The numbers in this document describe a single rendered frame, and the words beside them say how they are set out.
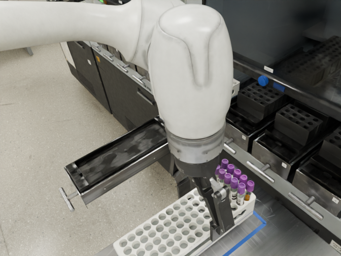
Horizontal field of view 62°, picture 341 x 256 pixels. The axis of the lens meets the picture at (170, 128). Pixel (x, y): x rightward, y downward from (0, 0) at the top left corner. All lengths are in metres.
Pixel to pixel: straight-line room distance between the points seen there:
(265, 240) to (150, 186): 1.20
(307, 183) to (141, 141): 0.50
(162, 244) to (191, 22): 0.42
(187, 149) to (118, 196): 1.44
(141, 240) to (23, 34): 0.42
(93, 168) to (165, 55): 0.63
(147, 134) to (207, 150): 0.56
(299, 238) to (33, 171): 1.82
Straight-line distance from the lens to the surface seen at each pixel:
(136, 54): 0.46
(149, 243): 0.60
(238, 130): 0.94
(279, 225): 0.73
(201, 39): 0.31
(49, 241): 1.82
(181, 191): 0.62
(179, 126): 0.37
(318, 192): 0.86
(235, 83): 1.05
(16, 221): 1.99
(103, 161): 0.91
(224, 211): 0.50
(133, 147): 0.92
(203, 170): 0.45
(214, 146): 0.41
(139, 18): 0.45
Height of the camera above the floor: 1.45
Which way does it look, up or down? 42 degrees down
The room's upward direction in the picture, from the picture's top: 8 degrees counter-clockwise
